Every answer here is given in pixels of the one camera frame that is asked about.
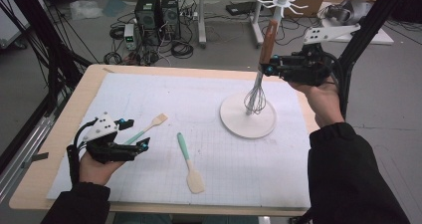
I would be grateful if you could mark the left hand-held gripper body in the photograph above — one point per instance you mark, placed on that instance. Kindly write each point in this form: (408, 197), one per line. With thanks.
(103, 131)

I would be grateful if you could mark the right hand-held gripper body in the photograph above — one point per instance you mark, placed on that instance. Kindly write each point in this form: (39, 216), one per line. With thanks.
(308, 68)

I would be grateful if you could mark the white round lamp base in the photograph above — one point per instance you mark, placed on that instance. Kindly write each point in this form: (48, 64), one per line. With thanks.
(239, 121)

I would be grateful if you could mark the person's right hand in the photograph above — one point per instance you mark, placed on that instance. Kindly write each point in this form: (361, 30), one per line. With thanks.
(321, 101)

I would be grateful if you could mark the person's left hand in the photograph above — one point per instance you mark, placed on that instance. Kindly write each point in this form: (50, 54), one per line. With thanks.
(96, 172)

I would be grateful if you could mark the black flat device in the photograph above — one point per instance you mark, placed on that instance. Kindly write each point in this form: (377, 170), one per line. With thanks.
(240, 7)

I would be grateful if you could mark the grey tape piece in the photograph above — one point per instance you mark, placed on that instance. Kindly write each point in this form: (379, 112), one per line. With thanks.
(40, 156)

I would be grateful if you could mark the grey headset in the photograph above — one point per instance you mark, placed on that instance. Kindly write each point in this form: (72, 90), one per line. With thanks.
(348, 10)

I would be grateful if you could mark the white board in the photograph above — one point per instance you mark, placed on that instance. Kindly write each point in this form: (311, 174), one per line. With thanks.
(381, 36)

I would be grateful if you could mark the grey bench power supply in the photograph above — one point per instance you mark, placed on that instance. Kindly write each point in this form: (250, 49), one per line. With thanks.
(130, 36)

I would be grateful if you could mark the black computer tower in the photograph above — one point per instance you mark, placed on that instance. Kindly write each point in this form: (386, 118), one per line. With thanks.
(170, 15)
(147, 15)

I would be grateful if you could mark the clear plastic bag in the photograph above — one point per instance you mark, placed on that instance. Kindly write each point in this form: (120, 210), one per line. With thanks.
(84, 10)

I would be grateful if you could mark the black metal frame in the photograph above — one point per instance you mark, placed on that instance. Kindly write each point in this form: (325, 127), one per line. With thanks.
(368, 28)
(49, 44)

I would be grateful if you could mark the aluminium rail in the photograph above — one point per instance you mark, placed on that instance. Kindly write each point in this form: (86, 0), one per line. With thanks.
(23, 157)

